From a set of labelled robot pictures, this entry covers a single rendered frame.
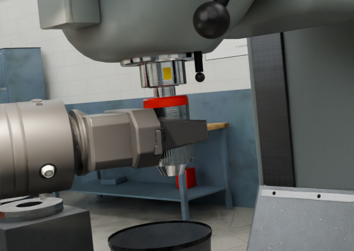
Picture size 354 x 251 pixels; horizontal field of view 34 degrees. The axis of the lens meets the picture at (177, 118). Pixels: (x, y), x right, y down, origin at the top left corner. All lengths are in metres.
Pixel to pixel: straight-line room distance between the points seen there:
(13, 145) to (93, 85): 6.92
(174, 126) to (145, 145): 0.05
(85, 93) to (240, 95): 2.52
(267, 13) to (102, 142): 0.24
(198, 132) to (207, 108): 5.49
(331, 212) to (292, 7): 0.39
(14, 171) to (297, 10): 0.33
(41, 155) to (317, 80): 0.52
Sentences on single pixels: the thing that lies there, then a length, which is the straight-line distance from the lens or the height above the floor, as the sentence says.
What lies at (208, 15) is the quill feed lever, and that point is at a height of 1.33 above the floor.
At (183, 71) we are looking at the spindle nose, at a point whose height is 1.29.
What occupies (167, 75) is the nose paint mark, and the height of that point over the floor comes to 1.29.
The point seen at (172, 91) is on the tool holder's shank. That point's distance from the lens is 0.59.
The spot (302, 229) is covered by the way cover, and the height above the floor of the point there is 1.04.
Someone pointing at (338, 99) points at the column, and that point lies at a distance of 0.90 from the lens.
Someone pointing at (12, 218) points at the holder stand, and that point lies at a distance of 0.78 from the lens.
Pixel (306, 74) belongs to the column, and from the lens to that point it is 0.92.
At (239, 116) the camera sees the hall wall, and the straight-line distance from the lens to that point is 5.82.
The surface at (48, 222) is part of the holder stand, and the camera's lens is 0.77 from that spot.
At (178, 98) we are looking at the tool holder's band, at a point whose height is 1.27.
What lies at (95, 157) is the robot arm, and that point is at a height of 1.22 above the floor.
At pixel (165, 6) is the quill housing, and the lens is 0.51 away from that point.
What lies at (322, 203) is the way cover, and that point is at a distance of 0.92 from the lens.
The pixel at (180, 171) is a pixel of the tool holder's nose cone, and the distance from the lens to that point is 0.59.
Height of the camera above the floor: 1.28
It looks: 3 degrees down
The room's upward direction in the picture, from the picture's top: 6 degrees counter-clockwise
